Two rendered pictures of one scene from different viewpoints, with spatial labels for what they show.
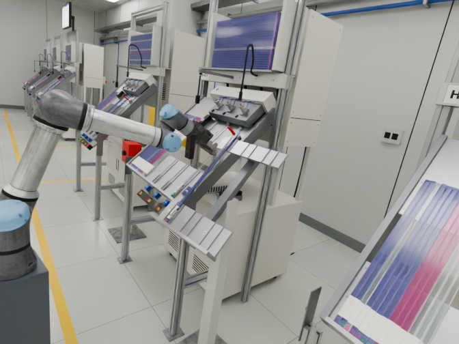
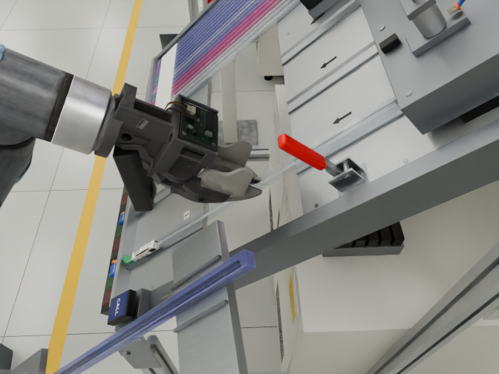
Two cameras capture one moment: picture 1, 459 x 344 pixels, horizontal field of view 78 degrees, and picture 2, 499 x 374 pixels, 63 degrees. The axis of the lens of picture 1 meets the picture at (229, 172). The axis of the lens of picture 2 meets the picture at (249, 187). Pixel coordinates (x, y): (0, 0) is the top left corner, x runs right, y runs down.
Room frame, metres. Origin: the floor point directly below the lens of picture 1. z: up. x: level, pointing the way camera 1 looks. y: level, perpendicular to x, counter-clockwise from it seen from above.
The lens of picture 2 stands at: (1.16, -0.11, 1.38)
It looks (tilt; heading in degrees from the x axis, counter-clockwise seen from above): 53 degrees down; 39
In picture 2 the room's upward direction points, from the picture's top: straight up
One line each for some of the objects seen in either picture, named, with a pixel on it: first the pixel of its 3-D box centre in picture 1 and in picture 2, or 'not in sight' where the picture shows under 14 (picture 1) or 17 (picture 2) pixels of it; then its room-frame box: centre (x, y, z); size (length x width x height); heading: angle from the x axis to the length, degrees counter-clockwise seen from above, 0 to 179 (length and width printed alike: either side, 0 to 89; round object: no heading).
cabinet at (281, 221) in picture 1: (227, 228); (386, 241); (1.88, -0.05, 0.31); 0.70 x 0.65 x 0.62; 41
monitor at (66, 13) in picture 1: (70, 18); not in sight; (5.32, 3.15, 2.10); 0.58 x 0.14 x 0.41; 41
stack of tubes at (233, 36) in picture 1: (248, 46); not in sight; (1.76, 0.00, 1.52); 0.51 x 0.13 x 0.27; 41
